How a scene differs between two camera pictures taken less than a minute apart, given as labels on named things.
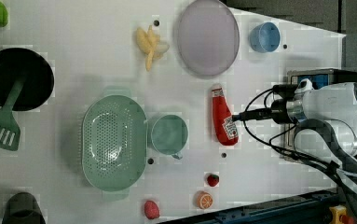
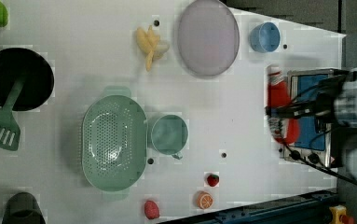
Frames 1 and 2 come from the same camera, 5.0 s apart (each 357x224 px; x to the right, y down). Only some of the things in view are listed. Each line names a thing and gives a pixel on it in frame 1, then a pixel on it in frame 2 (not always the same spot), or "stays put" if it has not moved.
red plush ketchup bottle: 225,127 → 284,131
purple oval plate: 208,37 stays put
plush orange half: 203,200 stays put
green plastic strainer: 114,139 stays put
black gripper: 279,109 → 327,89
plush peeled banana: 149,43 stays put
